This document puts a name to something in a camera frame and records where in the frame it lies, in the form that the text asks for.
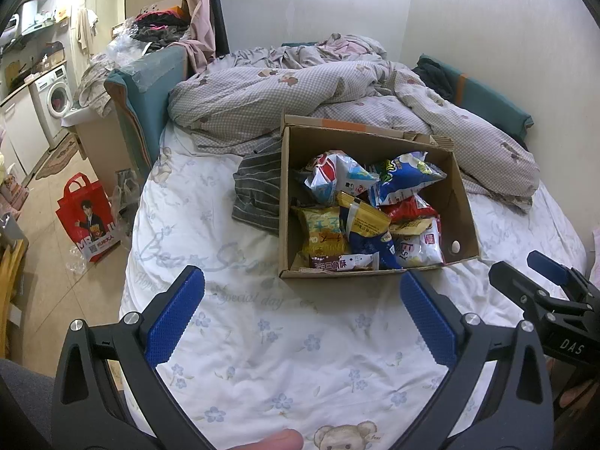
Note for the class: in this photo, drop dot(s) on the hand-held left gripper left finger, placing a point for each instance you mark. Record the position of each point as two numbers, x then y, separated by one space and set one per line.
176 318

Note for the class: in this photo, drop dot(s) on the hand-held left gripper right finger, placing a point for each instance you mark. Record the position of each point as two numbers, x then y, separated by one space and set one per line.
429 323

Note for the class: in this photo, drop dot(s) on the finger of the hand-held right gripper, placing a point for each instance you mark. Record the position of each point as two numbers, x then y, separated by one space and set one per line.
511 281
548 265

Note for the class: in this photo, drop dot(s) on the white red-label snack packet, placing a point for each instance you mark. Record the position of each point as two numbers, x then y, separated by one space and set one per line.
422 248

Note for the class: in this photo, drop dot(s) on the brown cardboard box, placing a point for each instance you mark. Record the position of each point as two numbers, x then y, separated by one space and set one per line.
461 215

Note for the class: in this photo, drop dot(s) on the dark blue snack packet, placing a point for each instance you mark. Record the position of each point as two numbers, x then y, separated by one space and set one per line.
372 246

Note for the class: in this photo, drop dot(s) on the brown white bar packet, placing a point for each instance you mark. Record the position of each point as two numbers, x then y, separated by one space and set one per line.
344 262

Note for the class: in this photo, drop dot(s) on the yellow white snack packet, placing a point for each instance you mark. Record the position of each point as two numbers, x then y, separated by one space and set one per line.
365 218

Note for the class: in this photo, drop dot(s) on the yellow orange snack packet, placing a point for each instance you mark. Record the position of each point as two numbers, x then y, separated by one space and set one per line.
321 229

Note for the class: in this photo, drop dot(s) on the blue green snack packet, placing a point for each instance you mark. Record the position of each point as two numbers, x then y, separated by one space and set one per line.
403 178

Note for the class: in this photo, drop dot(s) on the white red snack packet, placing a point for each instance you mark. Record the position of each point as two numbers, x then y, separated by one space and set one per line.
323 173

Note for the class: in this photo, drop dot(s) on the person's left hand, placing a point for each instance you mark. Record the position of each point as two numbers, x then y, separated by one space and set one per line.
274 440

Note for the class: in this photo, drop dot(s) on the clear plastic bottles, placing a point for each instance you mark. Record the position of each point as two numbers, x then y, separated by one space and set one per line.
77 260

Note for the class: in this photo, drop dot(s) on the red shopping bag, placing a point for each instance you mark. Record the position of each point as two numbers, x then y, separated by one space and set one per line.
86 225

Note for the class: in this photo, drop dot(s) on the clear plastic bag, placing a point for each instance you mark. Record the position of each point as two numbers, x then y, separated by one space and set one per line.
124 192

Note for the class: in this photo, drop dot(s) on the grey striped cloth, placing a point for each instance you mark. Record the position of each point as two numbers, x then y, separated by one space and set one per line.
258 187

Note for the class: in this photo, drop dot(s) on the yellow wooden chair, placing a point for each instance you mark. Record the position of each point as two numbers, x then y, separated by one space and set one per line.
11 286

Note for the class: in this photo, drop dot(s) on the person's grey trouser leg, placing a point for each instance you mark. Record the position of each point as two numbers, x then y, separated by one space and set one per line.
23 403

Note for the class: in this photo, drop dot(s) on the teal headboard cushion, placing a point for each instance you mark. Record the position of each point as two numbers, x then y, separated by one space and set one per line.
487 98

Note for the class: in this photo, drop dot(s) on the brown floor rug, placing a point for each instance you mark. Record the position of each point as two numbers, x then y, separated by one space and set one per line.
56 154

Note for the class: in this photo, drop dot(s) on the dark cloth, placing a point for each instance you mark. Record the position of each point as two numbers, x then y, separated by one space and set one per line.
436 75

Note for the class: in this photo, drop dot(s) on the patterned cloth pile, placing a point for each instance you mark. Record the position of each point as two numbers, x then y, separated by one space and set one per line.
91 84

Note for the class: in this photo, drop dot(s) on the white cabinet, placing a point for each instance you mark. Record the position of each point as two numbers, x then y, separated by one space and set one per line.
18 122

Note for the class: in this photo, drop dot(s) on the checked bear-print duvet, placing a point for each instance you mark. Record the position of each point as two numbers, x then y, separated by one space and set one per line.
328 89

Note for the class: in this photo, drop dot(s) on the white washing machine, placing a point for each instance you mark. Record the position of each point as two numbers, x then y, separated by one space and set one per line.
54 93

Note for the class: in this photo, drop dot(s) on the pile of dark clothes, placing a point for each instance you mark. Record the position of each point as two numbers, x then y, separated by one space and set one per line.
159 33

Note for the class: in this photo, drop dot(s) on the hanging beige towel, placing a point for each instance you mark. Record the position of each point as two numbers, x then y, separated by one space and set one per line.
84 26

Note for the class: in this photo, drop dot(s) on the pink curtain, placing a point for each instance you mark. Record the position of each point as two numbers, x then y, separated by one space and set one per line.
197 9

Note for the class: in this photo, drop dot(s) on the flat cardboard box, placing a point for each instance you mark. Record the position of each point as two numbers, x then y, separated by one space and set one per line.
164 7

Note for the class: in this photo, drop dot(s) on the black bed post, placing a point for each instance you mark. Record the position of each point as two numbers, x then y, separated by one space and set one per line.
218 9

